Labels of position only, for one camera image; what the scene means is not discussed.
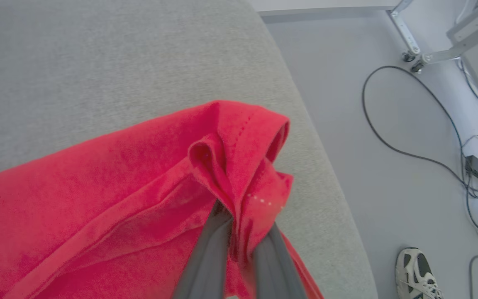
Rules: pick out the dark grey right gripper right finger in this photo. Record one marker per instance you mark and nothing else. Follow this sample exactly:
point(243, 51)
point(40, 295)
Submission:
point(274, 270)

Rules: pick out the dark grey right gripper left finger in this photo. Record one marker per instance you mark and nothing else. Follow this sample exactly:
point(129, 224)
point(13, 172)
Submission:
point(206, 261)

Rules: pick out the red and white basketball jersey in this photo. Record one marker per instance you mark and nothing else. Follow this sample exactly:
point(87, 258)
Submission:
point(98, 199)

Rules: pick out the white and black sneaker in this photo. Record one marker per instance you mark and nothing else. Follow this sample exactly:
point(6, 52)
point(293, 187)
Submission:
point(415, 270)

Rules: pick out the grey fabric sofa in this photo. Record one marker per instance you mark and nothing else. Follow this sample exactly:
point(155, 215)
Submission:
point(98, 62)

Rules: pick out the black caster wheel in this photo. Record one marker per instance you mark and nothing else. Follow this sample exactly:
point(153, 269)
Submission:
point(408, 57)
point(416, 67)

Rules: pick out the grey metal frame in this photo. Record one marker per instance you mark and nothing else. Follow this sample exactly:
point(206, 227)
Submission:
point(467, 41)

